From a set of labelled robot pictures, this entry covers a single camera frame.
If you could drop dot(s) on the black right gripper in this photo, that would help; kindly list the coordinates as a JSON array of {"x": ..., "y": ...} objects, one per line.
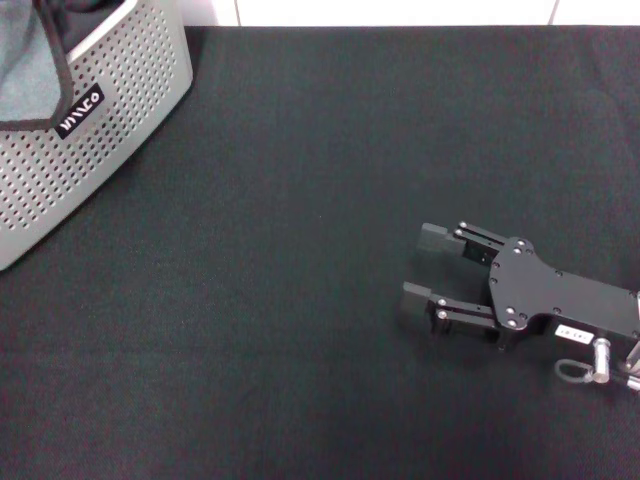
[{"x": 540, "y": 290}]

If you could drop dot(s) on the grey yellow towel black trim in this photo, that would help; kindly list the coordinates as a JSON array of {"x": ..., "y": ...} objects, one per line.
[{"x": 25, "y": 75}]

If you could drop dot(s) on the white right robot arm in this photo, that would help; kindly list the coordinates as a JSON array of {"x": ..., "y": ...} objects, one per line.
[{"x": 634, "y": 357}]

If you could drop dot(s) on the black tablecloth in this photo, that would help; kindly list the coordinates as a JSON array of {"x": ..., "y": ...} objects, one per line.
[{"x": 300, "y": 300}]

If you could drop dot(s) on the grey perforated storage box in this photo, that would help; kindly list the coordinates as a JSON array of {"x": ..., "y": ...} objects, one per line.
[{"x": 125, "y": 110}]

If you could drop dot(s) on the black cloth box liner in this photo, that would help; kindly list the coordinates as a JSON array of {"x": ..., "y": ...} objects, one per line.
[{"x": 82, "y": 22}]

